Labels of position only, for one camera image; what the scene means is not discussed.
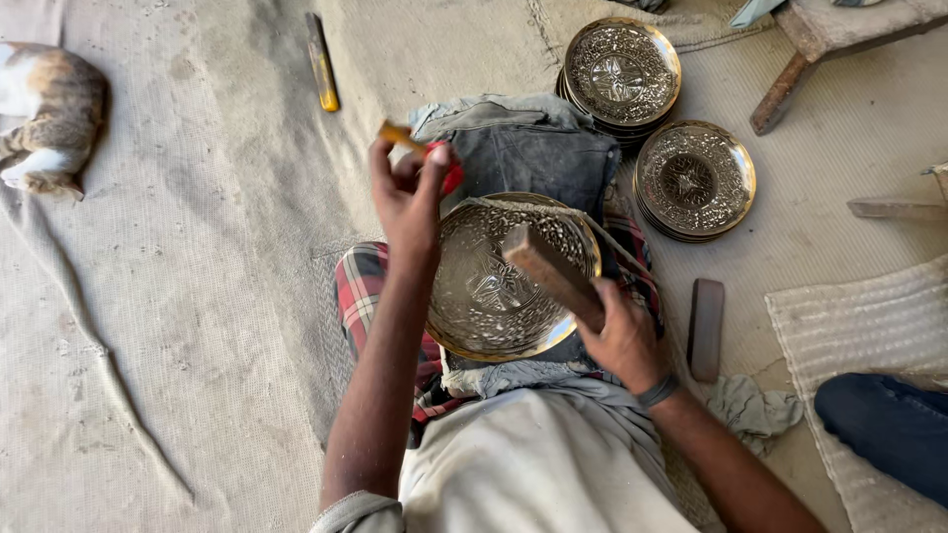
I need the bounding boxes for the grey rag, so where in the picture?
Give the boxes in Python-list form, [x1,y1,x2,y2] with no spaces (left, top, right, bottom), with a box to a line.
[702,373,805,457]

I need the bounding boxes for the folded grey denim cloth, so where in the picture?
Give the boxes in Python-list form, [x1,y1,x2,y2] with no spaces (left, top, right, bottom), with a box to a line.
[408,92,623,223]

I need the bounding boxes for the white woven sack mat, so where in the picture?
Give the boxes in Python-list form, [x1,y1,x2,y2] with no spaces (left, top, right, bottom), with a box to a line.
[765,254,948,533]

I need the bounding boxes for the engraved brass plate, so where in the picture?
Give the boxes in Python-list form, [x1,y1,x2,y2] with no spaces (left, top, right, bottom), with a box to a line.
[425,191,603,364]

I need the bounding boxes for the wooden-handled tool with red wrap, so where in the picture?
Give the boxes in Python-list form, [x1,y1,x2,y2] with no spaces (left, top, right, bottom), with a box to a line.
[377,119,466,198]

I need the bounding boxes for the person's left hand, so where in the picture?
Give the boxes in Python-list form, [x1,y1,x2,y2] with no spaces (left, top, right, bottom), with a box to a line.
[368,136,454,258]

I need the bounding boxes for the person's right hand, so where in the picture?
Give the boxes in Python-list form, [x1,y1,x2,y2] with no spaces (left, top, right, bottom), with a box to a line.
[575,277,673,395]

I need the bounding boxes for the dark wooden block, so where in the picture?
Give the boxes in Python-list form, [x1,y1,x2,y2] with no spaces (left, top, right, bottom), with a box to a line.
[686,277,726,383]

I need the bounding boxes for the beige floor cloth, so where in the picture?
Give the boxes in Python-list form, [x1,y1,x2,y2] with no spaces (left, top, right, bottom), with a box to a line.
[0,0,567,533]

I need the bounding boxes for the white shirt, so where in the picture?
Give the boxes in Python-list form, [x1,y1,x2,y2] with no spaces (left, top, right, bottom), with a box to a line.
[310,383,706,533]

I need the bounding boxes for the calico cat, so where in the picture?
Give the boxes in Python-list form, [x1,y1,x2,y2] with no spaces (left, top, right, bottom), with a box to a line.
[0,40,110,203]

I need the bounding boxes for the red plaid wrap cloth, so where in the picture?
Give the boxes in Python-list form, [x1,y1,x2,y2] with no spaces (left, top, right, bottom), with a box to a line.
[332,213,665,450]

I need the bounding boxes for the stack of engraved brass plates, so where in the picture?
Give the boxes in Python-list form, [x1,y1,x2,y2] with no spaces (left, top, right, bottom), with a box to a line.
[632,119,758,244]
[555,15,683,151]

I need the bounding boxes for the wooden stick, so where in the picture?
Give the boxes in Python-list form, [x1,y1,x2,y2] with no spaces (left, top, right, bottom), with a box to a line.
[847,197,948,222]

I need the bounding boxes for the yellow-tipped flat tool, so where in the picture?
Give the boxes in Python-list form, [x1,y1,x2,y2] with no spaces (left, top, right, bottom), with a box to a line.
[305,11,342,114]

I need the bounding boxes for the pale blue flat object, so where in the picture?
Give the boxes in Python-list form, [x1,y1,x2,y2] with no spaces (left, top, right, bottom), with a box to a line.
[729,0,788,30]

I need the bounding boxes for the wooden stool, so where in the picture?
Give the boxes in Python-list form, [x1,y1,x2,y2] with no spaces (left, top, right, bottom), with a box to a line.
[749,0,948,137]

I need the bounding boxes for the wooden mallet block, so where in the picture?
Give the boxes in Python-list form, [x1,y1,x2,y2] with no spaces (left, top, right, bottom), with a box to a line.
[501,224,605,332]

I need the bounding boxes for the dark wristband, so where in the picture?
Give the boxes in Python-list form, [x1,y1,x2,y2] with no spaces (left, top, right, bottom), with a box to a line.
[634,372,681,410]

